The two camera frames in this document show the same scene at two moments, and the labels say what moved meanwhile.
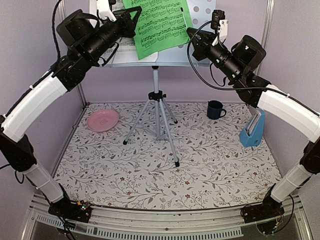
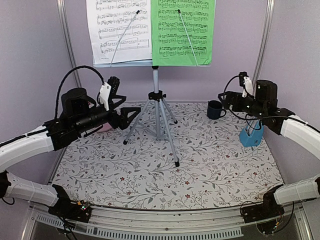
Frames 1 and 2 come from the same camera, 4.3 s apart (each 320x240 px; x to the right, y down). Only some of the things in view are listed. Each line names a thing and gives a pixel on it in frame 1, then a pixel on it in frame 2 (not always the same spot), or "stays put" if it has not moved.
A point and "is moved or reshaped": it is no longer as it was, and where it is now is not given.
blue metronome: (253, 133) stays put
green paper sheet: (162, 25) is moved or reshaped
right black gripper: (201, 46) → (231, 94)
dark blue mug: (214, 108) stays put
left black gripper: (129, 24) → (123, 122)
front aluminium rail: (110, 221) stays put
